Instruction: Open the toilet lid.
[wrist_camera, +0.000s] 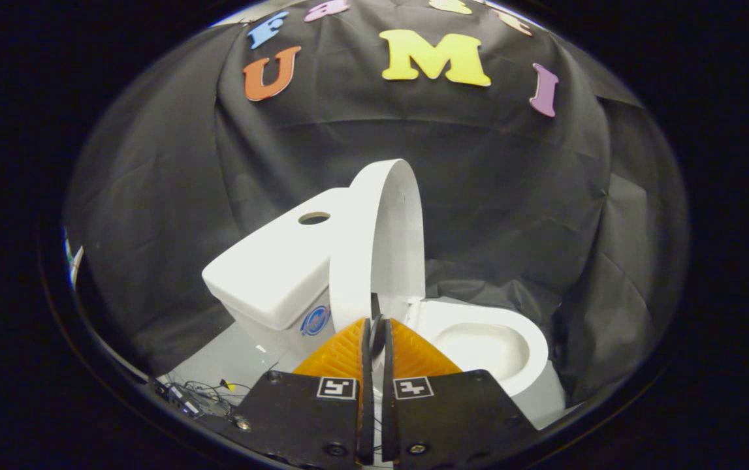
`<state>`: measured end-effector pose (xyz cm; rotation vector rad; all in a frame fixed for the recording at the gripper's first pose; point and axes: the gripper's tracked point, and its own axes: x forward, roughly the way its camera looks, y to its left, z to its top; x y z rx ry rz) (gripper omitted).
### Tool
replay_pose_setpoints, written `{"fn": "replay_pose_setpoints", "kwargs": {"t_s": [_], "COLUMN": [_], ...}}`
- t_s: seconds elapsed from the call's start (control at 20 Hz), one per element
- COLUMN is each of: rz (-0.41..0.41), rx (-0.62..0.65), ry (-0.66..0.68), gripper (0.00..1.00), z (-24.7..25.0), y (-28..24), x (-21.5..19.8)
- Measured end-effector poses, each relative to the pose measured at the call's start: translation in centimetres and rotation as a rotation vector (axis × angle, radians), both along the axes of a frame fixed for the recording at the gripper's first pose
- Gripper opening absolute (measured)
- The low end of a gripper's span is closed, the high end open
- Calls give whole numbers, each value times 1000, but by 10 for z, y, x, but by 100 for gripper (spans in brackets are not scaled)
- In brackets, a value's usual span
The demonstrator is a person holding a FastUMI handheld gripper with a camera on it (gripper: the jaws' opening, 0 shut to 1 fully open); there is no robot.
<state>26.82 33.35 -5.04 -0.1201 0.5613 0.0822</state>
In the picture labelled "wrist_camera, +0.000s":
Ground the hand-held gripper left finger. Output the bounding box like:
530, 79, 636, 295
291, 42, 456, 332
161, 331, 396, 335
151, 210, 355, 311
229, 317, 375, 467

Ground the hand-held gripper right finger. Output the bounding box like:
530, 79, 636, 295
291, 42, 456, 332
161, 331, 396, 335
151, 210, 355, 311
381, 317, 539, 467

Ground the white toilet lid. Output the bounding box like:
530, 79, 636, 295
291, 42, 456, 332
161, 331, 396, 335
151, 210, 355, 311
328, 159, 426, 335

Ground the white toilet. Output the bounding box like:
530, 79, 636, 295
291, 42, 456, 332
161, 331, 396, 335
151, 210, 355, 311
202, 187, 550, 400

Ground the black electronic device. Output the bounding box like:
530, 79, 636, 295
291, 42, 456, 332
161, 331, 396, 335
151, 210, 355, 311
154, 380, 204, 418

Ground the black backdrop cloth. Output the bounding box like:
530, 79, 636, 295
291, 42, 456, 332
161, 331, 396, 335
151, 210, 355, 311
64, 0, 690, 407

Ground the thin black cable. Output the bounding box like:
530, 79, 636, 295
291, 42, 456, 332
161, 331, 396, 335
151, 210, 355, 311
182, 361, 281, 419

